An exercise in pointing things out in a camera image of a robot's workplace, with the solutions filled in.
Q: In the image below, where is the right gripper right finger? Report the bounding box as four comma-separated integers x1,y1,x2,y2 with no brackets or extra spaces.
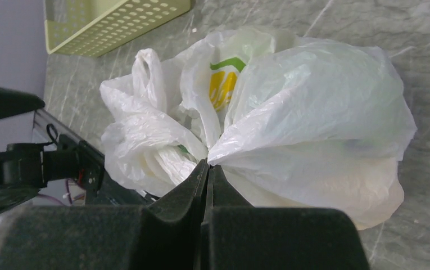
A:
200,166,369,269

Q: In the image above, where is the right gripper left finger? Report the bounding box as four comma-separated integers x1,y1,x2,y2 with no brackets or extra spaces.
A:
0,160,209,269

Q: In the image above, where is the white plastic bag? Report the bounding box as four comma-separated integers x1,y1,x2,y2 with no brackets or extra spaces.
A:
99,28,417,230

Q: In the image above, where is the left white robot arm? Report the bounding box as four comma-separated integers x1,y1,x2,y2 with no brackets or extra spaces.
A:
0,88,105,214

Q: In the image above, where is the pale green plastic basket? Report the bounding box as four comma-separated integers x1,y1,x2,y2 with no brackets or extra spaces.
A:
44,0,192,57

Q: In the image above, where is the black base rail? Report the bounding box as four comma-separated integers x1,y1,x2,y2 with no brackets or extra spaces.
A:
34,109,159,205

